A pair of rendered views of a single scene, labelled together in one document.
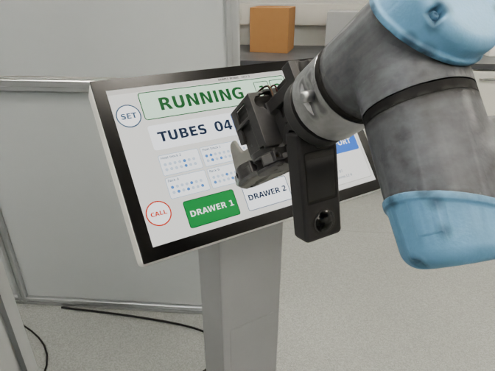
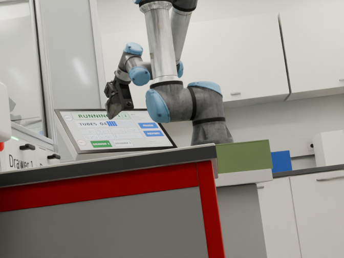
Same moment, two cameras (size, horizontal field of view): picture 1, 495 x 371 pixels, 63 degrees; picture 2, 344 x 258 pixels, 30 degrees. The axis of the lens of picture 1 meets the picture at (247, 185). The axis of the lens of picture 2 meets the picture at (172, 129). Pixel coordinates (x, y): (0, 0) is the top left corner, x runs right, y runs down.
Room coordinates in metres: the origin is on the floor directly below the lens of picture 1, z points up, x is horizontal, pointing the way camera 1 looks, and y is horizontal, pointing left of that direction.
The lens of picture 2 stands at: (-2.21, -0.05, 0.62)
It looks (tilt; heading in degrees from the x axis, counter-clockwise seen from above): 8 degrees up; 356
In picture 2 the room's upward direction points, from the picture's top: 7 degrees counter-clockwise
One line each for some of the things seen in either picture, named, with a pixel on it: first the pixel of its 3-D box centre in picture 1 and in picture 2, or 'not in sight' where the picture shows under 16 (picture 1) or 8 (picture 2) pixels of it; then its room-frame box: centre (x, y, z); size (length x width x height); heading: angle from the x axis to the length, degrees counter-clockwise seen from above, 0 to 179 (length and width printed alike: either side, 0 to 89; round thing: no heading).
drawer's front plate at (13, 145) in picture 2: not in sight; (18, 158); (-0.26, 0.28, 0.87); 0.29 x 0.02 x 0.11; 172
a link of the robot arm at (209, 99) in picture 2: not in sight; (203, 101); (-0.03, -0.34, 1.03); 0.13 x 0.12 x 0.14; 105
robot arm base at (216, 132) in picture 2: not in sight; (210, 134); (-0.03, -0.34, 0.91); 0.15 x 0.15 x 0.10
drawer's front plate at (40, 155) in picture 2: not in sight; (46, 167); (0.06, 0.24, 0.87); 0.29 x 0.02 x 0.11; 172
